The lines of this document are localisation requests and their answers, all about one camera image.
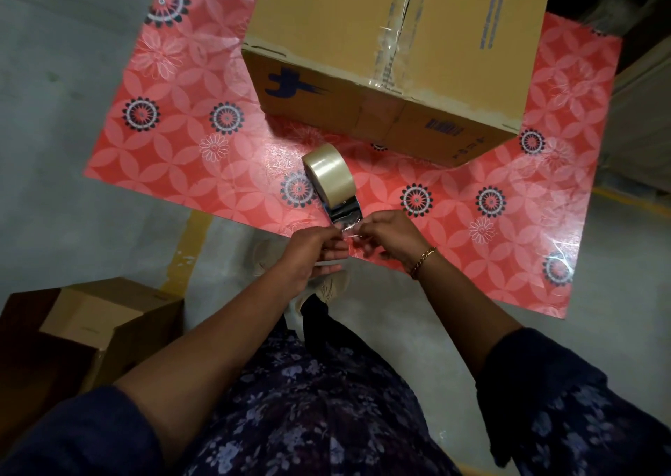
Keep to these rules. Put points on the person's right fingers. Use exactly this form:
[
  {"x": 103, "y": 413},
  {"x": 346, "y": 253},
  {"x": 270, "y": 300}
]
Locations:
[{"x": 367, "y": 232}]

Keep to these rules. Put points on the open empty cardboard box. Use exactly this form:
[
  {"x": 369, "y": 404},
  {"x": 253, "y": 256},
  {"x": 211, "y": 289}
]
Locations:
[{"x": 78, "y": 344}]

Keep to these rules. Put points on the person's left thumb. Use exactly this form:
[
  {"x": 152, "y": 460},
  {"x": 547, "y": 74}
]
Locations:
[{"x": 330, "y": 235}]

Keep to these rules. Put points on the tape dispenser with clear tape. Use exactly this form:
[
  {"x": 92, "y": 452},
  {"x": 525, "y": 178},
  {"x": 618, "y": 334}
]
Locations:
[{"x": 330, "y": 182}]

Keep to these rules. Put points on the red floral patterned table cover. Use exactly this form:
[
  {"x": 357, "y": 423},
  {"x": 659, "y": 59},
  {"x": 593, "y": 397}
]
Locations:
[{"x": 199, "y": 140}]

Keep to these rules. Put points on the dark floral dress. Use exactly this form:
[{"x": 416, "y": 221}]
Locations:
[{"x": 325, "y": 412}]

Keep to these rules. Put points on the beige shoe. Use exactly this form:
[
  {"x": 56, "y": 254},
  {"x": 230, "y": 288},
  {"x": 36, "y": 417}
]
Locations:
[{"x": 330, "y": 285}]

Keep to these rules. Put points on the person's right hand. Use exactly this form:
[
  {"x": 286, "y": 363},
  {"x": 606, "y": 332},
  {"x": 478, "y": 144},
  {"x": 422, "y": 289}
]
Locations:
[{"x": 393, "y": 234}]

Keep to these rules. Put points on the person's left forearm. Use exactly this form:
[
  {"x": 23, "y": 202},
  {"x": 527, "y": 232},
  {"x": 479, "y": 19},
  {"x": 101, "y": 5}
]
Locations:
[{"x": 209, "y": 350}]

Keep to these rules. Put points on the person's left hand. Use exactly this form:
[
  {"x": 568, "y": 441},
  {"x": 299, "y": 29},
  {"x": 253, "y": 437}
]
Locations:
[{"x": 306, "y": 255}]

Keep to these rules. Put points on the person's right forearm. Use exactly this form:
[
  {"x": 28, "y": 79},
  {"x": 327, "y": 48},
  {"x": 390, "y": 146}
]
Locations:
[{"x": 461, "y": 313}]

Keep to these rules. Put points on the large taped cardboard box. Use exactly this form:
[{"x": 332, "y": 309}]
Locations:
[{"x": 388, "y": 56}]

